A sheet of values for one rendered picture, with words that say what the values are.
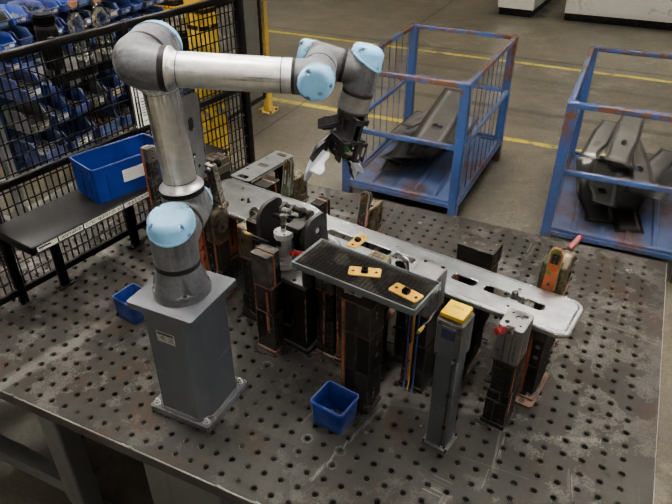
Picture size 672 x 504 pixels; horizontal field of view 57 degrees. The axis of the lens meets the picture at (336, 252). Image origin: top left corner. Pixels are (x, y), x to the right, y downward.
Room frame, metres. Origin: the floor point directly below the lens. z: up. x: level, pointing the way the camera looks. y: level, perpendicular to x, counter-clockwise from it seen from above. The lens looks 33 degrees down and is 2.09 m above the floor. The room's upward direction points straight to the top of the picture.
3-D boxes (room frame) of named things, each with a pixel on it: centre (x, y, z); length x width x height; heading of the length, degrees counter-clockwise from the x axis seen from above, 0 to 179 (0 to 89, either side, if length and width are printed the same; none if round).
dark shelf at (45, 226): (2.06, 0.79, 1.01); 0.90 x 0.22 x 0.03; 146
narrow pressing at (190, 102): (2.14, 0.53, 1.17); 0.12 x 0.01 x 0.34; 146
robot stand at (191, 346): (1.32, 0.40, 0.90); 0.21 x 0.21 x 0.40; 65
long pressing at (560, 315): (1.71, -0.09, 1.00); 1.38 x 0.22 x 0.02; 56
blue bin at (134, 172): (2.07, 0.78, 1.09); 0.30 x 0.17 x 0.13; 136
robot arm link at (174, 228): (1.33, 0.40, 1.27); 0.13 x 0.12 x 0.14; 177
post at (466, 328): (1.16, -0.29, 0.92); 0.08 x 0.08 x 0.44; 56
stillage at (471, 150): (4.13, -0.66, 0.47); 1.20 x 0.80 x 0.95; 153
